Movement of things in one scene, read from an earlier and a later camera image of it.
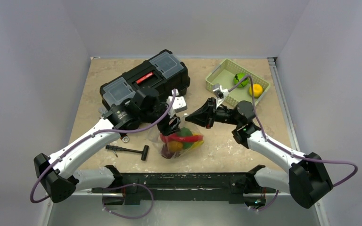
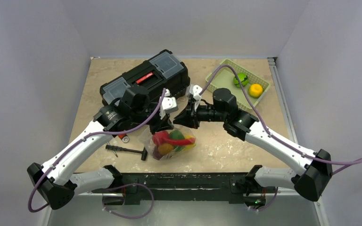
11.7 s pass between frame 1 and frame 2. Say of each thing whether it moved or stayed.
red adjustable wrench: stayed
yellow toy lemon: stayed
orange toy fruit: moved
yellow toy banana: moved
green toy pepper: moved
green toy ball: stayed
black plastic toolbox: stayed
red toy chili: moved
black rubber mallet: stayed
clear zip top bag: moved
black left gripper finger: moved
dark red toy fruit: moved
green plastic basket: stayed
